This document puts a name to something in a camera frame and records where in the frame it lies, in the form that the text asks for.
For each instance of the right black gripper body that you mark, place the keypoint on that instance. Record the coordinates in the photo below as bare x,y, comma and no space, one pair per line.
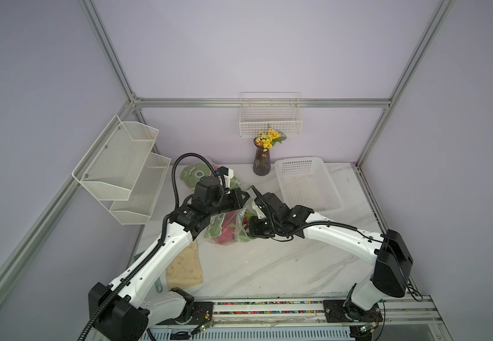
261,228

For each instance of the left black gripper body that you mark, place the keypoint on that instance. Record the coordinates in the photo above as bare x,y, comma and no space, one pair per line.
231,200

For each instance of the green-print zip-top bag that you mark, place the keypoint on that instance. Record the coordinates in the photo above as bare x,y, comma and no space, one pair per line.
213,230
193,173

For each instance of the pink dragon fruit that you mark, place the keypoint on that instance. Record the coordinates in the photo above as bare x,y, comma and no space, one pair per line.
233,229

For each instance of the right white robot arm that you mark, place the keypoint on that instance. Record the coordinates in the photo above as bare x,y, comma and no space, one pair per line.
386,253

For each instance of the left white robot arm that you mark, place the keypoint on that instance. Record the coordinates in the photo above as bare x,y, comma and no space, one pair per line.
119,310

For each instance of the dark purple glass vase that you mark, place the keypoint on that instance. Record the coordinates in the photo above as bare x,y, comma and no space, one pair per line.
262,160

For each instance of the white plastic basket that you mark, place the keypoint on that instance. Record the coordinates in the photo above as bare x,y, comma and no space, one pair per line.
307,182

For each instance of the yellow flower bouquet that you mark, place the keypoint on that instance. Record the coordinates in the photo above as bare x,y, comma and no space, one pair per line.
267,139

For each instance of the white two-tier mesh shelf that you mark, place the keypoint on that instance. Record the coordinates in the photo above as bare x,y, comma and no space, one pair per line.
123,172

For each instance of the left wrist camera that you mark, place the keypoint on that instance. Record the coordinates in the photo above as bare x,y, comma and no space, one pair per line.
226,175

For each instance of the white wire wall basket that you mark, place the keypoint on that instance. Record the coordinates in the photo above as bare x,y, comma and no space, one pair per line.
259,111

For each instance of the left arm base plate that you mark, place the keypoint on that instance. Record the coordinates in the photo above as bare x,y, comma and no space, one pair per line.
196,314

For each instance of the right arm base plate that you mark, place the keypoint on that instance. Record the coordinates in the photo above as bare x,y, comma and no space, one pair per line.
342,311

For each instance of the aluminium frame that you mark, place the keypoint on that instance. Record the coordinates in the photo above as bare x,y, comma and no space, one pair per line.
22,256

